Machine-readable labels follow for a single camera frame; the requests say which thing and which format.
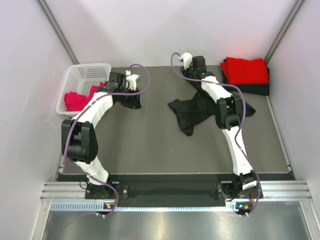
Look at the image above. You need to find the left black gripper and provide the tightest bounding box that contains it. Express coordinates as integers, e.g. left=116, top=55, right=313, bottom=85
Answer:
left=117, top=85, right=142, bottom=110

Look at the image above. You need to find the black t-shirt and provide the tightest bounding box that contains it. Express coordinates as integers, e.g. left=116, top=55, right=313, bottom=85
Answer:
left=167, top=71, right=256, bottom=137
left=221, top=67, right=270, bottom=96

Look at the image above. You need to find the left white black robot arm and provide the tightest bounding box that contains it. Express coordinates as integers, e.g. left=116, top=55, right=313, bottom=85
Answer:
left=61, top=71, right=142, bottom=199

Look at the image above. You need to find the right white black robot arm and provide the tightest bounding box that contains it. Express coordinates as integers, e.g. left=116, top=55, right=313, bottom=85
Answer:
left=178, top=52, right=257, bottom=201

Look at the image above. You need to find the red folded t-shirt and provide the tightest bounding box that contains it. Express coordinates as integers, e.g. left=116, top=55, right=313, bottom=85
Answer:
left=220, top=57, right=269, bottom=85

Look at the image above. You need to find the white plastic basket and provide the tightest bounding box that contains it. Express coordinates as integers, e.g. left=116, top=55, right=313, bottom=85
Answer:
left=55, top=63, right=112, bottom=117

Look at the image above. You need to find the pink crumpled t-shirt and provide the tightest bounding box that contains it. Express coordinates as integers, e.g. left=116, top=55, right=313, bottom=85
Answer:
left=63, top=82, right=105, bottom=112

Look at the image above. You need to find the black folded t-shirt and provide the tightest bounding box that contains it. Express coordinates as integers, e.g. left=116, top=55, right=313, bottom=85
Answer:
left=221, top=67, right=270, bottom=96

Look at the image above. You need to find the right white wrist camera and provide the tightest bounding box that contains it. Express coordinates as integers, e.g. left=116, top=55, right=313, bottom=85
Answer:
left=178, top=52, right=193, bottom=70

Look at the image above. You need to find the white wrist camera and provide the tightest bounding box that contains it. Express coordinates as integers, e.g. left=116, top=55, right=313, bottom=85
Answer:
left=124, top=70, right=140, bottom=90
left=178, top=52, right=193, bottom=70

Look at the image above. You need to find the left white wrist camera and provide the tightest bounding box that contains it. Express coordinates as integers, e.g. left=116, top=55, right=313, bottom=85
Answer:
left=124, top=70, right=140, bottom=90

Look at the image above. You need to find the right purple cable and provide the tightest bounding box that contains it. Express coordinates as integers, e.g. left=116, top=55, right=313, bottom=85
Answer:
left=170, top=52, right=262, bottom=217

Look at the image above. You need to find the right aluminium corner post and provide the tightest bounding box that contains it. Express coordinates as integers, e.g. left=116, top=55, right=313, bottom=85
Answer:
left=264, top=0, right=306, bottom=65

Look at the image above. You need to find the aluminium corner post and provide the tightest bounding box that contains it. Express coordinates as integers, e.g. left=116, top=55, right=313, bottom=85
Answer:
left=264, top=0, right=306, bottom=65
left=36, top=0, right=79, bottom=65

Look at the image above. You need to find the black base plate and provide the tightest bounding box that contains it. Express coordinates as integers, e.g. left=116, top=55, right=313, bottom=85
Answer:
left=84, top=181, right=263, bottom=201

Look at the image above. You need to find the left aluminium corner post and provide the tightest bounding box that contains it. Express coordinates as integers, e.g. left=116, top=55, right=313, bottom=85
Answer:
left=36, top=0, right=79, bottom=65

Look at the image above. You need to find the grey slotted cable duct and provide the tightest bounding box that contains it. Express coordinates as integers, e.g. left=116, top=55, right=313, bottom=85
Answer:
left=50, top=201, right=249, bottom=212

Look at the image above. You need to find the aluminium frame rail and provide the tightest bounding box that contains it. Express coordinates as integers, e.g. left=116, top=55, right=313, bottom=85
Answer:
left=40, top=180, right=312, bottom=202

